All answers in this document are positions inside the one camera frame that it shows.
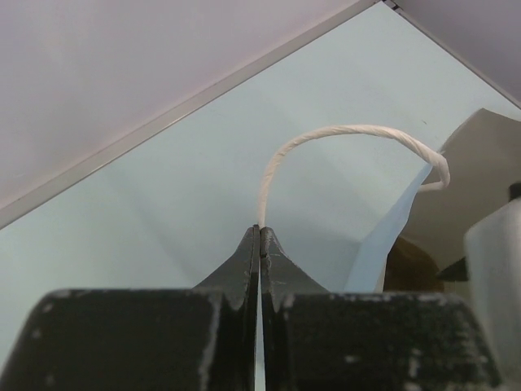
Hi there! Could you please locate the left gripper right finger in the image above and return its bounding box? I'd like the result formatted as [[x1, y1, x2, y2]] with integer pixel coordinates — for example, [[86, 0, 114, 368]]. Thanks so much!
[[260, 227, 503, 390]]

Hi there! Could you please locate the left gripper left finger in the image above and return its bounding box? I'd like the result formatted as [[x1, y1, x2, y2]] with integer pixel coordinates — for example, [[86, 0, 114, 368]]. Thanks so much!
[[1, 226, 261, 390]]

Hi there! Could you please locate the brown cardboard cup carrier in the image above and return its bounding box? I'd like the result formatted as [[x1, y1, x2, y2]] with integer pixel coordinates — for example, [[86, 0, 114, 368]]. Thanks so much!
[[383, 236, 444, 292]]

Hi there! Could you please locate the light blue paper bag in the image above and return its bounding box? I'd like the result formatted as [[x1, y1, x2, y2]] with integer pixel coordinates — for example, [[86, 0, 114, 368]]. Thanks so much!
[[257, 108, 520, 292]]

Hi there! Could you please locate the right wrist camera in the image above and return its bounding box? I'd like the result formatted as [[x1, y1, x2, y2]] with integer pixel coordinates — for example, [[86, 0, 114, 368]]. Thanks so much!
[[464, 200, 520, 390]]

